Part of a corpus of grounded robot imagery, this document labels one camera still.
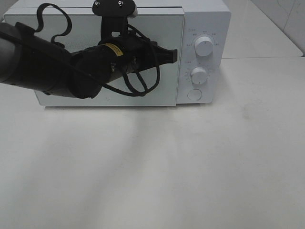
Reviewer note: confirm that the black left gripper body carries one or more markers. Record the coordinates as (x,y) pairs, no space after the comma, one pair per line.
(105,62)

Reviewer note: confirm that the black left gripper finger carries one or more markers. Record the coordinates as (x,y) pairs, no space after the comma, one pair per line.
(156,55)

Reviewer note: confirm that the white microwave door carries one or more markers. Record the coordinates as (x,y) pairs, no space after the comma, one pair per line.
(165,30)

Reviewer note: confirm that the round white door button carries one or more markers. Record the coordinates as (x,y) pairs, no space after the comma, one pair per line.
(195,95)

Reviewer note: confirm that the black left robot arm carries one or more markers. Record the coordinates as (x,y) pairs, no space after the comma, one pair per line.
(31,62)

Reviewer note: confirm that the lower white microwave knob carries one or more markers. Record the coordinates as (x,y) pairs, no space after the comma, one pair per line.
(199,76)

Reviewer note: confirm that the white microwave knob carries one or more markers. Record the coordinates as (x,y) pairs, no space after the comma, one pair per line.
(203,46)
(199,76)

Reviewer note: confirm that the upper white microwave knob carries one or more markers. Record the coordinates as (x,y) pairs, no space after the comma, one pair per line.
(203,46)

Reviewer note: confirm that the white microwave oven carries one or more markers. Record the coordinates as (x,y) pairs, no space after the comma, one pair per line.
(200,17)

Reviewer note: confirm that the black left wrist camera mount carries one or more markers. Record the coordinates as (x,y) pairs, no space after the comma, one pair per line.
(115,14)

